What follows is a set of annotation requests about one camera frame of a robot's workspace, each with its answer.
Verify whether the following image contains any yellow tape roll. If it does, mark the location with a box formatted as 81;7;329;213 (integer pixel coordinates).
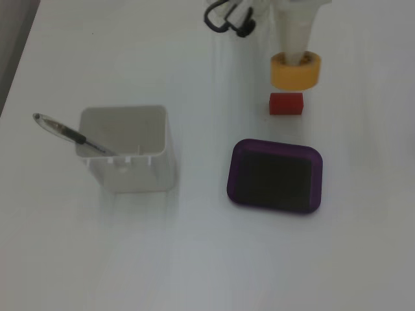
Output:
270;51;322;92

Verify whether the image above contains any purple metal tray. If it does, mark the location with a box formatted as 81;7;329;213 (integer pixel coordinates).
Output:
226;138;324;216

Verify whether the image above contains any black ballpoint pen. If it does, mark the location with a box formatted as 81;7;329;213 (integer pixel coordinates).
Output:
32;112;121;157

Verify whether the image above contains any red rectangular block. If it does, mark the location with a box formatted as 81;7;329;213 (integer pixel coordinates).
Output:
268;92;305;116

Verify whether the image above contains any white plastic pen holder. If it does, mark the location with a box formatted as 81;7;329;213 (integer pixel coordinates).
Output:
75;104;178;194

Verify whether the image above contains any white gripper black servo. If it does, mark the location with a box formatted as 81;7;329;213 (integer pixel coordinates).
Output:
270;0;332;66

